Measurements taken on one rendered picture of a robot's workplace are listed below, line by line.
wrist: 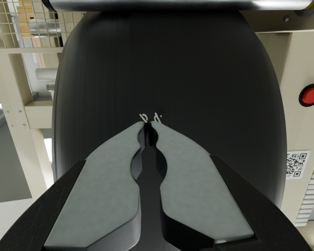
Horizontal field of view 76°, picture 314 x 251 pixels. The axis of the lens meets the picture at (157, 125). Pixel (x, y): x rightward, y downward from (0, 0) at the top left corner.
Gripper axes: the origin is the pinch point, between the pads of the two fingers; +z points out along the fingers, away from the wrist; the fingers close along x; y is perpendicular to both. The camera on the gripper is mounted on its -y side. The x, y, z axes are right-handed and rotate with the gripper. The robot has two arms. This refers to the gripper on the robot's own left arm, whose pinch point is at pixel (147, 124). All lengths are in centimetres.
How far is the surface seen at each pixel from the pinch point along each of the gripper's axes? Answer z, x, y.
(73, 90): 10.3, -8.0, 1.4
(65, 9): 18.7, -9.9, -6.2
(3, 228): 183, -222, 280
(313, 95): 22.9, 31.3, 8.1
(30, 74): 1009, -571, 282
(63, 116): 9.5, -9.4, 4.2
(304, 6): 18.6, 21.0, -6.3
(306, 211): 20, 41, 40
